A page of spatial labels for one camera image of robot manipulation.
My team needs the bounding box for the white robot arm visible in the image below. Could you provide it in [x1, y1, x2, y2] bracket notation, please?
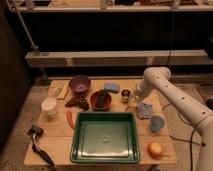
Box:
[133, 67, 213, 171]

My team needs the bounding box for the green plastic tray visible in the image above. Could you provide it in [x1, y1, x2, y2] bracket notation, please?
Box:
[70, 112, 140, 164]

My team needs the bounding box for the small metal cup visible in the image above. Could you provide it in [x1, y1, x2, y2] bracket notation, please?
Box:
[121, 89, 131, 103]

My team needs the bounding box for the crumpled light blue cloth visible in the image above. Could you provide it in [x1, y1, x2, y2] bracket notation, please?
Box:
[136, 102, 153, 119]

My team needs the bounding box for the blue cup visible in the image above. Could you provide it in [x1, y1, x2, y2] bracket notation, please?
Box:
[150, 115, 165, 133]

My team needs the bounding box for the red bowl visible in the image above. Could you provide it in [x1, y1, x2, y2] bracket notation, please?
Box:
[90, 90, 112, 111]

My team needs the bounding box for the orange round fruit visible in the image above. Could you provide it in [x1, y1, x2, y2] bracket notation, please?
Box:
[147, 142, 163, 159]

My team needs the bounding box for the dark grape bunch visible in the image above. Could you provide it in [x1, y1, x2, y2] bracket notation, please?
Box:
[65, 95, 89, 111]

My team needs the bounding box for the purple bowl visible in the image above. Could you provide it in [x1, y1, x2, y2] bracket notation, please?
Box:
[69, 75, 91, 93]

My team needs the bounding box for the orange carrot stick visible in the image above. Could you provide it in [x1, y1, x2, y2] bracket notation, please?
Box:
[67, 111, 75, 129]

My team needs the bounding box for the yellow banana toy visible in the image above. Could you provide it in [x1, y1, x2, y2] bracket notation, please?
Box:
[57, 83, 68, 100]

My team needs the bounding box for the white plastic cup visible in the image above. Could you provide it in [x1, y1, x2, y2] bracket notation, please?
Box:
[41, 97, 57, 117]

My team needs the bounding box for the wooden board tabletop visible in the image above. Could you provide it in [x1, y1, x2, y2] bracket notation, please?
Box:
[24, 79, 177, 168]

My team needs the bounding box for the metal shelf rail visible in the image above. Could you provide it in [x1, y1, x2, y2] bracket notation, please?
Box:
[25, 50, 213, 68]

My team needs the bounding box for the black cable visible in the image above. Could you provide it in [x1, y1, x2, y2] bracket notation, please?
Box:
[164, 6, 176, 69]

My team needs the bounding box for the black handled kitchen tool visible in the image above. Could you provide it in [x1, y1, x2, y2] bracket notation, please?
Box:
[28, 125, 54, 166]

